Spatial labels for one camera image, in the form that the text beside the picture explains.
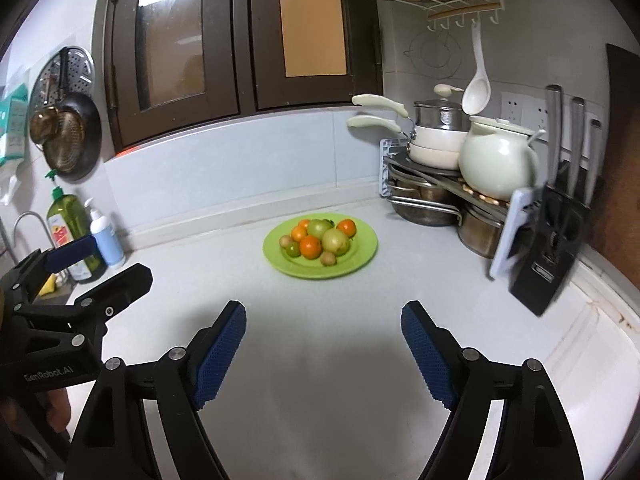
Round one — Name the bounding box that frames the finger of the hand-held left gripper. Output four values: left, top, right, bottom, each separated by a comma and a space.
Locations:
0, 234, 96, 307
12, 262, 153, 346

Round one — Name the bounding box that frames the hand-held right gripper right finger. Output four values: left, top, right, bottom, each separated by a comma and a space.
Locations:
401, 300, 586, 480

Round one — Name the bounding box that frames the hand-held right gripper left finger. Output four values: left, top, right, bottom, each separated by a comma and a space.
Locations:
65, 300, 248, 480

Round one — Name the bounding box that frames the green plate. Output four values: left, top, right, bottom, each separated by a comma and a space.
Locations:
263, 212, 378, 279

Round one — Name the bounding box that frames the large yellow-green fruit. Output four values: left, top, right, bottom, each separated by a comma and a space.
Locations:
321, 228, 350, 256

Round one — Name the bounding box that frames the person's left hand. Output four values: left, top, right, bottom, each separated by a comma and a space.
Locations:
0, 389, 69, 436

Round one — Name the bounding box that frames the green dish soap bottle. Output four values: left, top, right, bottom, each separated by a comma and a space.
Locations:
46, 170, 107, 281

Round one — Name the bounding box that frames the white lotion bottle blue label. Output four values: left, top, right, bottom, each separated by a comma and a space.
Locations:
89, 199, 126, 268

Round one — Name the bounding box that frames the steel faucet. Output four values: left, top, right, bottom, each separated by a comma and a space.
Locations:
12, 211, 56, 256

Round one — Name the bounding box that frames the black frying pan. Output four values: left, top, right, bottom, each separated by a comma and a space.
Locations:
42, 92, 102, 182

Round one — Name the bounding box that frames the white plastic cutting board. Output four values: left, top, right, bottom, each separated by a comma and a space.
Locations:
489, 187, 543, 280

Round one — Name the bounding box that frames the teal paper box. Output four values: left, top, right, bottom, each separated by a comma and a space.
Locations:
0, 85, 28, 166

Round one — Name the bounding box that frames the black knife block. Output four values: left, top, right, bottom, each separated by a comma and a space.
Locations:
509, 160, 591, 317

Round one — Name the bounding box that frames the wooden bead trivet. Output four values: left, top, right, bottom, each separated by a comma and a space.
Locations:
462, 185, 511, 207

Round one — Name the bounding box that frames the grey metal pot rack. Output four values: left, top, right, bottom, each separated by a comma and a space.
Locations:
384, 155, 521, 221

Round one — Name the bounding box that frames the perforated steel steamer plate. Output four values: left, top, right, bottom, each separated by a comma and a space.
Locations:
27, 46, 96, 126

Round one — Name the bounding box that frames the white plastic rack panel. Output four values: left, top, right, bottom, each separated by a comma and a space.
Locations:
379, 139, 416, 197

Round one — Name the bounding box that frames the cream ceramic pot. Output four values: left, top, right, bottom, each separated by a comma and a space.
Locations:
458, 116, 546, 201

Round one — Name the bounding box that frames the steel pot with lid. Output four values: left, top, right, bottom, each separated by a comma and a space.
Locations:
414, 84, 471, 131

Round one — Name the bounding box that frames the white ladle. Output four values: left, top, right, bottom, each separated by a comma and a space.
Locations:
461, 17, 492, 115

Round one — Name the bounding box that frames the brown framed window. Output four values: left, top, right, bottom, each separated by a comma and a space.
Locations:
102, 0, 386, 161

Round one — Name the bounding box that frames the brown wooden board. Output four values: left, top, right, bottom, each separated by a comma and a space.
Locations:
587, 44, 640, 281

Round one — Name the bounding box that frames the wire mesh strainer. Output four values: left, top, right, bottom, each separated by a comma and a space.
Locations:
30, 105, 96, 173

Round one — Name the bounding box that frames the steel handled knife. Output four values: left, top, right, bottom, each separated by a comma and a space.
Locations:
544, 85, 565, 188
585, 119, 602, 206
567, 96, 586, 196

